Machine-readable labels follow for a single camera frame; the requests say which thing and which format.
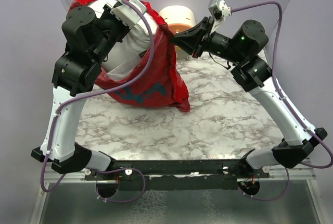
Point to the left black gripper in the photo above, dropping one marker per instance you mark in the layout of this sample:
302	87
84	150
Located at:
106	13

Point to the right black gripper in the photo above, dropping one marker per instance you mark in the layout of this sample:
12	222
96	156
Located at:
189	38

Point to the white pillow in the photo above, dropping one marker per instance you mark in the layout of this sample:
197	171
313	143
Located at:
125	56

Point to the red printed pillowcase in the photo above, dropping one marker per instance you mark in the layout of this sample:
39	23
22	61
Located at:
161	85

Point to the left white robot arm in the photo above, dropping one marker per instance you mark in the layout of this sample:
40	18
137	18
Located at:
89	41

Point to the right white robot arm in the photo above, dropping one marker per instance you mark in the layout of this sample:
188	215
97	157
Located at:
254	75

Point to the white cylindrical drawer cabinet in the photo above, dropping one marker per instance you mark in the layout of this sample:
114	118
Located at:
179	18

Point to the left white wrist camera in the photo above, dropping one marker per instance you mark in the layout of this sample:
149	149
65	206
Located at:
129	12

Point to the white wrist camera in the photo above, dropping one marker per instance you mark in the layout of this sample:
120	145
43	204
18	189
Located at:
129	12
219	10

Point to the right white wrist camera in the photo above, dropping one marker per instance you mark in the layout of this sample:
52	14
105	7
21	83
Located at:
219	10

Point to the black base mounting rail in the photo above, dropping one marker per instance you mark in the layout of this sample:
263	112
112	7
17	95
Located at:
169	175

